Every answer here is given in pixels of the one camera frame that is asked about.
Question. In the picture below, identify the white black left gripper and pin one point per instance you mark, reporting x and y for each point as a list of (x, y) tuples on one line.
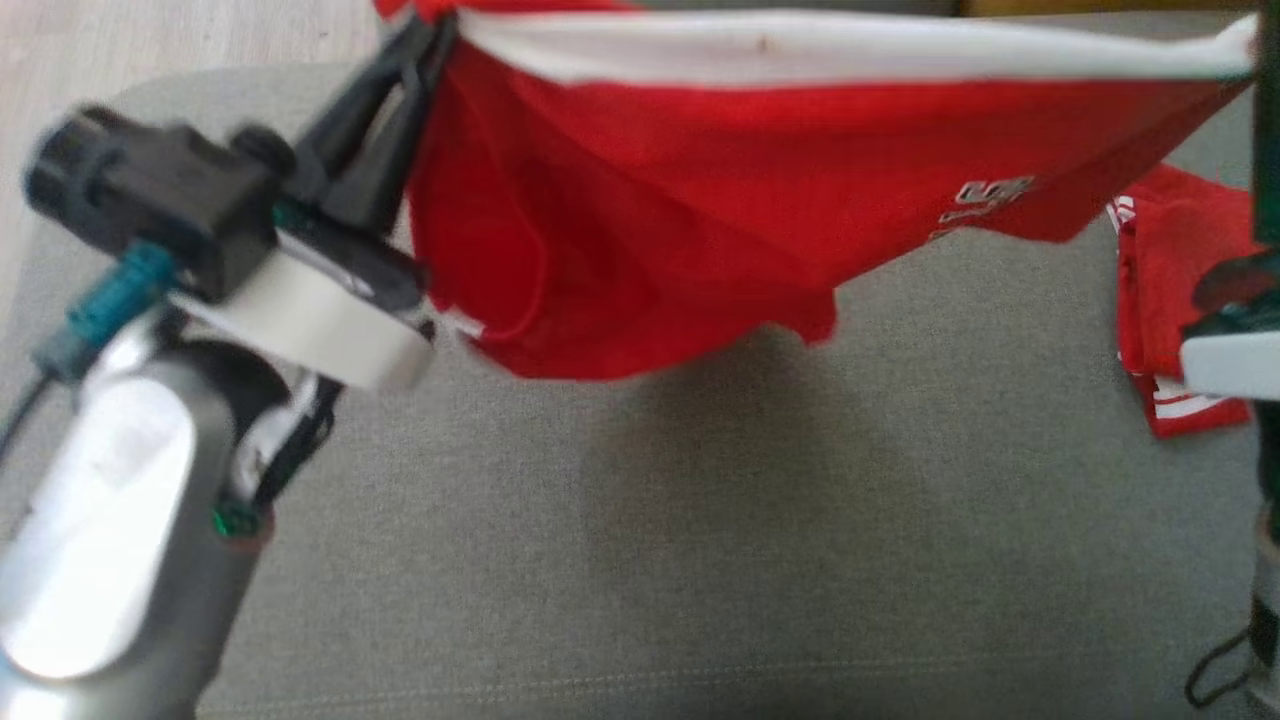
[(320, 320)]

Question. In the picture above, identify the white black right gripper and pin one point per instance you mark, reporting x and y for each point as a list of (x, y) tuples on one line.
[(1235, 365)]

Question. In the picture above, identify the red shorts with white stripes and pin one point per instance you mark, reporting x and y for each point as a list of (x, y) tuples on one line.
[(1160, 260)]

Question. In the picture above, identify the red Bulls 23 jersey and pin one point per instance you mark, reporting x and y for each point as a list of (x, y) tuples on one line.
[(650, 200)]

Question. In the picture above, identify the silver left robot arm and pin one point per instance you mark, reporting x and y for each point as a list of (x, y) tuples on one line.
[(100, 520)]

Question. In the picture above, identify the grey fabric sofa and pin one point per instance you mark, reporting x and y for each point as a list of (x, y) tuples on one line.
[(700, 550)]

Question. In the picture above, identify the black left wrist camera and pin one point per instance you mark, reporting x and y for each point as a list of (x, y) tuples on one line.
[(170, 190)]

